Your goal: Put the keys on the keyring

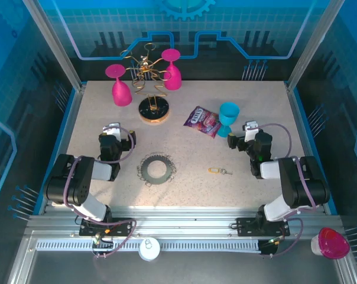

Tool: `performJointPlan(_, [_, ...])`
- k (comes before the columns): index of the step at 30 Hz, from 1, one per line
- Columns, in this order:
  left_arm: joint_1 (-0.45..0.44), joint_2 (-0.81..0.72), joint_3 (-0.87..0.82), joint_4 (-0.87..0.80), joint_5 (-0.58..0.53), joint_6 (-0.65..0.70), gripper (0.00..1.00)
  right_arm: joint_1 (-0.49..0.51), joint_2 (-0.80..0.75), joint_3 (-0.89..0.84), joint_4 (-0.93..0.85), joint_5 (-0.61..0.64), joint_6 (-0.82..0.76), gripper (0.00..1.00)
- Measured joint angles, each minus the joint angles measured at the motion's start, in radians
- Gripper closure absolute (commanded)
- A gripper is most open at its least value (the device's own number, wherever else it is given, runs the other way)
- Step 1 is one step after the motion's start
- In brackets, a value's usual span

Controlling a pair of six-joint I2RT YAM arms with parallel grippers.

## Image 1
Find metal disc with key rings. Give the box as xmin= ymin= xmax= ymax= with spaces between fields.
xmin=136 ymin=152 xmax=179 ymax=187

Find teal plastic goblet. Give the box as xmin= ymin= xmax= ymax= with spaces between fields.
xmin=216 ymin=102 xmax=241 ymax=138

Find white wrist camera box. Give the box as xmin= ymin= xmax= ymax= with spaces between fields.
xmin=103 ymin=122 xmax=122 ymax=143
xmin=243 ymin=120 xmax=259 ymax=142

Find aluminium frame post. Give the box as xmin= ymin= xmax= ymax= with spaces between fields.
xmin=21 ymin=0 xmax=85 ymax=91
xmin=286 ymin=0 xmax=346 ymax=92

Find slotted grey cable duct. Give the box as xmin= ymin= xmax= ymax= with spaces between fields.
xmin=35 ymin=240 xmax=262 ymax=253

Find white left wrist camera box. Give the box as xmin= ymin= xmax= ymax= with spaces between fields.
xmin=103 ymin=122 xmax=122 ymax=143

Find white round lid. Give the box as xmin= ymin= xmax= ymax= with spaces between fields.
xmin=138 ymin=237 xmax=161 ymax=262

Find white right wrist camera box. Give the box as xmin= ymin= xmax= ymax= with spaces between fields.
xmin=243 ymin=120 xmax=259 ymax=142

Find pink plastic goblet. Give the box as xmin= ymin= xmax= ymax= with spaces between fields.
xmin=161 ymin=49 xmax=182 ymax=91
xmin=105 ymin=64 xmax=134 ymax=107

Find purple candy bag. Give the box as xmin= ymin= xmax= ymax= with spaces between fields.
xmin=183 ymin=105 xmax=222 ymax=139

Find gold wire rack black base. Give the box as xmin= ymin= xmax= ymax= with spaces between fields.
xmin=119 ymin=43 xmax=172 ymax=125

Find keys with yellow tag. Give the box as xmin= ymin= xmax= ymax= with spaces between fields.
xmin=207 ymin=167 xmax=234 ymax=176

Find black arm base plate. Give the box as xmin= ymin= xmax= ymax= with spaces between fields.
xmin=79 ymin=217 xmax=137 ymax=238
xmin=235 ymin=217 xmax=291 ymax=237

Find aluminium front rail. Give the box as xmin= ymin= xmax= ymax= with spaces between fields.
xmin=26 ymin=205 xmax=345 ymax=237

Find pink lidded white cup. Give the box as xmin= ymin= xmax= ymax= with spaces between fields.
xmin=310 ymin=227 xmax=350 ymax=260

